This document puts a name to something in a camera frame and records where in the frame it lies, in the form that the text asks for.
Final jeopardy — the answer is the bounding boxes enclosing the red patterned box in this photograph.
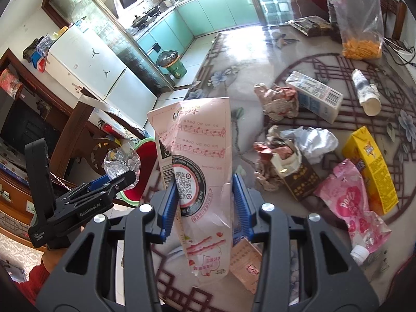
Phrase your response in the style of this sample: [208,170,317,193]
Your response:
[0,68,24,99]

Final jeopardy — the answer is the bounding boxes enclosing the white power strip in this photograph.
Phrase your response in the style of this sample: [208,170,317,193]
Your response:
[383,37,416,56]

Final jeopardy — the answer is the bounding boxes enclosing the white refrigerator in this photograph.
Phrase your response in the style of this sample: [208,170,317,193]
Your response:
[45,19,160,127]

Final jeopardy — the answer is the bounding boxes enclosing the brown wooden chair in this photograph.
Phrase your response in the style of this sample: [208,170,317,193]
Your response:
[63,101,147,183]

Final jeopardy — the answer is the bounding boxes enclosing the blue and red box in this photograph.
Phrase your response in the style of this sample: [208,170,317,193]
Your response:
[31,49,50,73]

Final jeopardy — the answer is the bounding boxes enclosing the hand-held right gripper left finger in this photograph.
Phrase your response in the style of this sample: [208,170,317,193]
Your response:
[36,174,183,312]

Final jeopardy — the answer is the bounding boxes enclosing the yellow juice carton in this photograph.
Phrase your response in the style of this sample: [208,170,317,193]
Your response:
[341,126,400,216]

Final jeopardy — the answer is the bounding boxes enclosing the glass partition door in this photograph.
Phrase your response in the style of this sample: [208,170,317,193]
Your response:
[42,0,176,95]

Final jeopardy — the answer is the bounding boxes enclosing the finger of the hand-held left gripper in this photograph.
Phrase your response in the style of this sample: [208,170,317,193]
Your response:
[54,170,137,206]
[87,174,113,191]

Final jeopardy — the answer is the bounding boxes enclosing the wooden chair with slatted back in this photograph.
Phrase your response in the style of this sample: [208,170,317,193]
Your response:
[379,0,407,41]

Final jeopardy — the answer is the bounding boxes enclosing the pink music-print bag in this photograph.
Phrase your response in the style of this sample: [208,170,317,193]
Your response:
[147,97,235,288]

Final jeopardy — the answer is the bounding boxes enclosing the red white paper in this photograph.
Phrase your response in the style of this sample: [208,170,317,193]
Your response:
[253,83,300,121]
[253,125,304,192]

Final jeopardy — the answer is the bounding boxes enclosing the dark snack packet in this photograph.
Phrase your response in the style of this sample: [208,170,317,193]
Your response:
[286,16,342,38]

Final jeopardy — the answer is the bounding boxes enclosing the green trash bin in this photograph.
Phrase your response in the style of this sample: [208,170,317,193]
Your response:
[156,49,187,79]

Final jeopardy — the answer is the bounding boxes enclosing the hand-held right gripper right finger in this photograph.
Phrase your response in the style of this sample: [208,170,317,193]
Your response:
[229,173,381,312]

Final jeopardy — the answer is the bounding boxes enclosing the clear plastic wrapper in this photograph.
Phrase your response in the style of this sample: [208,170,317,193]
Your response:
[103,146,142,192]

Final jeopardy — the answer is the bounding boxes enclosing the white blue milk carton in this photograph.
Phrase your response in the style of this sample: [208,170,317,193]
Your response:
[285,71,344,124]

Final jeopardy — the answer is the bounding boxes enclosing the clear bag of orange snacks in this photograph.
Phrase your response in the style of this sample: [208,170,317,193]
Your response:
[325,0,386,60]

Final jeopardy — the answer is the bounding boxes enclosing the silver bead chain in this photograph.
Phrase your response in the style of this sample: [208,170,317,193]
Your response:
[49,172,75,192]

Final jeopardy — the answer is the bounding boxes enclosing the dark wooden cabinet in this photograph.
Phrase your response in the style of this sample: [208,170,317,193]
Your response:
[0,49,82,222]

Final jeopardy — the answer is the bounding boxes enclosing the floral tablecloth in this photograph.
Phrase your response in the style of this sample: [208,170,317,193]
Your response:
[140,23,416,312]

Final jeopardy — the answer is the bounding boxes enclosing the brown cigarette pack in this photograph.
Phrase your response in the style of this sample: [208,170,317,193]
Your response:
[271,151,322,202]

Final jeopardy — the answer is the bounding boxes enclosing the crumpled white plastic bag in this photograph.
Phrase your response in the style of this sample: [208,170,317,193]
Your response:
[279,127,339,165]

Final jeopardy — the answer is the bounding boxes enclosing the teal kitchen cabinets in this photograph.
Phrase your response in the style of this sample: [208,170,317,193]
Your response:
[128,0,261,59]

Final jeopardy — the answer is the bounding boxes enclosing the dark cloth bundle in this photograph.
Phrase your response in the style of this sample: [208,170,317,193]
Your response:
[22,38,40,60]

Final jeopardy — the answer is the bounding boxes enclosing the pink pouch with white cap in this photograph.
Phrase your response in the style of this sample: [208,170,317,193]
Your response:
[314,159,392,265]

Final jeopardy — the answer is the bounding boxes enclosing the green and red basin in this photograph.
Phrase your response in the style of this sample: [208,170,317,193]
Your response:
[117,138,158,209]

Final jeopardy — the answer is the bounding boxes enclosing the pink paper packet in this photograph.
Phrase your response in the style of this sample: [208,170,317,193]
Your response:
[229,237,264,295]

